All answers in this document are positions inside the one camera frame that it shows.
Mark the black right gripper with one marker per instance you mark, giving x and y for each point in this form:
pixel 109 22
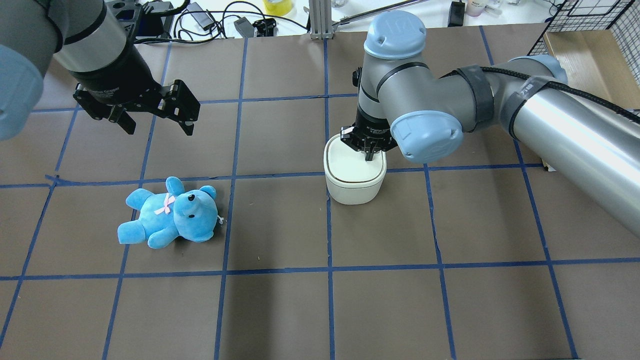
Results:
pixel 370 125

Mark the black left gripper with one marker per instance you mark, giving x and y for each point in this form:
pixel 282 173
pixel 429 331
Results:
pixel 114 73

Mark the white square trash can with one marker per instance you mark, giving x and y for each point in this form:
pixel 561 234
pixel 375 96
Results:
pixel 350 179

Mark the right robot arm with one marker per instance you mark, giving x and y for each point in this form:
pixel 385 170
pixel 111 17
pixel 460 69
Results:
pixel 591 141

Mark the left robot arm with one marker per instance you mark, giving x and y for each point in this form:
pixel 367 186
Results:
pixel 89 41

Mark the blue teddy bear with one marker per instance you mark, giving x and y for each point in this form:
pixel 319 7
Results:
pixel 192 215

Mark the black power adapter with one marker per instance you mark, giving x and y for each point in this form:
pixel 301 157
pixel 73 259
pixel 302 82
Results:
pixel 456 14

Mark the yellow tape roll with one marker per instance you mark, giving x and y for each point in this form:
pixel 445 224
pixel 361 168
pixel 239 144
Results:
pixel 278 8

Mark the white plastic cup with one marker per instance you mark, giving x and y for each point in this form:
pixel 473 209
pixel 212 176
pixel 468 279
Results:
pixel 475 7

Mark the grid-pattern storage basket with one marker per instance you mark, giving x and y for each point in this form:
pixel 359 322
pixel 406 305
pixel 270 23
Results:
pixel 597 44

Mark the aluminium frame post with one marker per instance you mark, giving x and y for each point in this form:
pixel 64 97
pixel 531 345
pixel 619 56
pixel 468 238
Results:
pixel 321 23

